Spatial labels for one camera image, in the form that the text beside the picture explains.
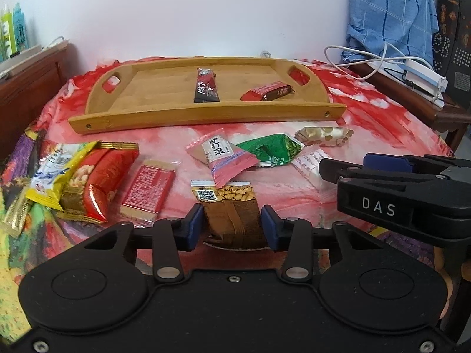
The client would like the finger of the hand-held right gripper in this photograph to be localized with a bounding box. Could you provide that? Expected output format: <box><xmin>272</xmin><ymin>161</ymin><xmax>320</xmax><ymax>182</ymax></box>
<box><xmin>319</xmin><ymin>158</ymin><xmax>447</xmax><ymax>184</ymax></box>
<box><xmin>364</xmin><ymin>153</ymin><xmax>471</xmax><ymax>172</ymax></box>

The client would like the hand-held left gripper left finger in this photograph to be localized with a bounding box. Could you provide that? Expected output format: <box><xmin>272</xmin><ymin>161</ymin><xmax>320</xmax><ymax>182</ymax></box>
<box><xmin>84</xmin><ymin>203</ymin><xmax>204</xmax><ymax>284</ymax></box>

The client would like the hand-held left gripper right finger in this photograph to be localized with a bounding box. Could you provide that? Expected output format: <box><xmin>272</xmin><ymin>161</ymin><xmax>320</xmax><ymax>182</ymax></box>
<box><xmin>261</xmin><ymin>204</ymin><xmax>385</xmax><ymax>284</ymax></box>

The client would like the brown peanut packet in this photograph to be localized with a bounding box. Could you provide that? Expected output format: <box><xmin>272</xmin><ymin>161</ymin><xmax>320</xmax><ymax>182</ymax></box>
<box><xmin>190</xmin><ymin>180</ymin><xmax>269</xmax><ymax>251</ymax></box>

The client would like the white pink cracker packet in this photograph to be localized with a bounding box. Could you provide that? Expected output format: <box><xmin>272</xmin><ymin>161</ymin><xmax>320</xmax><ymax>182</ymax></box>
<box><xmin>291</xmin><ymin>145</ymin><xmax>334</xmax><ymax>192</ymax></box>

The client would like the gold white candy packet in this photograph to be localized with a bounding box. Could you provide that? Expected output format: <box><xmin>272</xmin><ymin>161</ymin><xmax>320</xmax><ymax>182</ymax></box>
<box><xmin>294</xmin><ymin>126</ymin><xmax>354</xmax><ymax>148</ymax></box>

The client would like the red clear biscuit packet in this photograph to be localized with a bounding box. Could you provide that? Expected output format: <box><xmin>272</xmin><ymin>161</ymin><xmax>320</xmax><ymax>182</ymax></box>
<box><xmin>120</xmin><ymin>158</ymin><xmax>181</xmax><ymax>227</ymax></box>

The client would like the green snack packet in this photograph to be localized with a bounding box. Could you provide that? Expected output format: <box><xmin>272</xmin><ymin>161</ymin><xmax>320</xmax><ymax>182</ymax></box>
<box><xmin>235</xmin><ymin>133</ymin><xmax>306</xmax><ymax>168</ymax></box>

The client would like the large red gold snack packet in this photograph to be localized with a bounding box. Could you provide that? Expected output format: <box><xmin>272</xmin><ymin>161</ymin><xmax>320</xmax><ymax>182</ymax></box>
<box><xmin>57</xmin><ymin>141</ymin><xmax>140</xmax><ymax>225</ymax></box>

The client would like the wooden tray with handles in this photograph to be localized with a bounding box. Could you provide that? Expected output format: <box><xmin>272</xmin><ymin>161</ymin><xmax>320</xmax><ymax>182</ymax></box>
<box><xmin>69</xmin><ymin>57</ymin><xmax>347</xmax><ymax>133</ymax></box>

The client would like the yellow snack packet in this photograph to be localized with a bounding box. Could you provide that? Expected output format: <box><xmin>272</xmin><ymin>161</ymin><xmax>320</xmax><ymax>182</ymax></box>
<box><xmin>29</xmin><ymin>141</ymin><xmax>101</xmax><ymax>212</ymax></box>

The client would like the dark wooden side table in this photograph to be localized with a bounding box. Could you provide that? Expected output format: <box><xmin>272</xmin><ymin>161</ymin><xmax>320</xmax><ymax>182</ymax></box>
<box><xmin>349</xmin><ymin>61</ymin><xmax>471</xmax><ymax>152</ymax></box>

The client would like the pink snack packet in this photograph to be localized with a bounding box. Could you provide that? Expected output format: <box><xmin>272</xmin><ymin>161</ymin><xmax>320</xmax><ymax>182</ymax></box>
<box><xmin>185</xmin><ymin>129</ymin><xmax>257</xmax><ymax>188</ymax></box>

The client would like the red white printed blanket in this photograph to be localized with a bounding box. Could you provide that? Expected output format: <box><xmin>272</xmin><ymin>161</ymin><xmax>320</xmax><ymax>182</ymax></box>
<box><xmin>35</xmin><ymin>56</ymin><xmax>457</xmax><ymax>276</ymax></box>

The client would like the white power strip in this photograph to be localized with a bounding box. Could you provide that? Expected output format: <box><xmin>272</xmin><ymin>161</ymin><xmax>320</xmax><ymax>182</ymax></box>
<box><xmin>368</xmin><ymin>61</ymin><xmax>446</xmax><ymax>110</ymax></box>

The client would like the white box with teal stripe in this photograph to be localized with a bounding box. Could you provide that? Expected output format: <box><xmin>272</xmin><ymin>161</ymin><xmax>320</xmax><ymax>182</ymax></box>
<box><xmin>403</xmin><ymin>61</ymin><xmax>447</xmax><ymax>101</ymax></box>

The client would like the red brown candy packet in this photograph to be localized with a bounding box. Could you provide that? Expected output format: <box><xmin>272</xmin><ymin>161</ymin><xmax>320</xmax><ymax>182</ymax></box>
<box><xmin>240</xmin><ymin>81</ymin><xmax>295</xmax><ymax>102</ymax></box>

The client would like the black red stick snack packet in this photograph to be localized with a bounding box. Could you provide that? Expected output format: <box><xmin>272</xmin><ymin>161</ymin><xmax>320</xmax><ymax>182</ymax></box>
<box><xmin>193</xmin><ymin>67</ymin><xmax>221</xmax><ymax>104</ymax></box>

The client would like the blue plaid shirt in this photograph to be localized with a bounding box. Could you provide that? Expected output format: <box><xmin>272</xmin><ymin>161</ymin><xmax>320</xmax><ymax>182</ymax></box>
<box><xmin>340</xmin><ymin>0</ymin><xmax>440</xmax><ymax>67</ymax></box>

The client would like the colourful floral bedsheet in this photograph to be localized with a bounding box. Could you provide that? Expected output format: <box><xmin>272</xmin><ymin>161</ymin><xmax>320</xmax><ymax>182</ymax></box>
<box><xmin>0</xmin><ymin>118</ymin><xmax>89</xmax><ymax>344</ymax></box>

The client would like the gold stick packet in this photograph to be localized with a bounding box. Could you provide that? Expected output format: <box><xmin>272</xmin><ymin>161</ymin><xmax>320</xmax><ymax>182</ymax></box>
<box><xmin>1</xmin><ymin>191</ymin><xmax>32</xmax><ymax>238</ymax></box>

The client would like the carved wooden cabinet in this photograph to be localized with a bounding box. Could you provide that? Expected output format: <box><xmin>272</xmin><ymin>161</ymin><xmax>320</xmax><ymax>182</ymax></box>
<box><xmin>0</xmin><ymin>42</ymin><xmax>76</xmax><ymax>162</ymax></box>

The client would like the teal bottle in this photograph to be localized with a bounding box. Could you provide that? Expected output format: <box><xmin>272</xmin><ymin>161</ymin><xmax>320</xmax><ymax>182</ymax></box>
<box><xmin>12</xmin><ymin>2</ymin><xmax>29</xmax><ymax>52</ymax></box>

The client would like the yellow green bottle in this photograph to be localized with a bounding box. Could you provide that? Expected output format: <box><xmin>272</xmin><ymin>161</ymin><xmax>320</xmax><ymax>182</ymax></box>
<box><xmin>0</xmin><ymin>4</ymin><xmax>17</xmax><ymax>63</ymax></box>

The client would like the black cable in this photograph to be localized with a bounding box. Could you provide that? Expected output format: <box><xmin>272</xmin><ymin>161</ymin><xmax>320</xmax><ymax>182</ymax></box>
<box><xmin>383</xmin><ymin>68</ymin><xmax>457</xmax><ymax>108</ymax></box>

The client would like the white cable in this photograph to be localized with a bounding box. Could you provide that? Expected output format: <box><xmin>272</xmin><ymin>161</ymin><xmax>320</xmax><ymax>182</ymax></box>
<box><xmin>324</xmin><ymin>42</ymin><xmax>435</xmax><ymax>81</ymax></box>

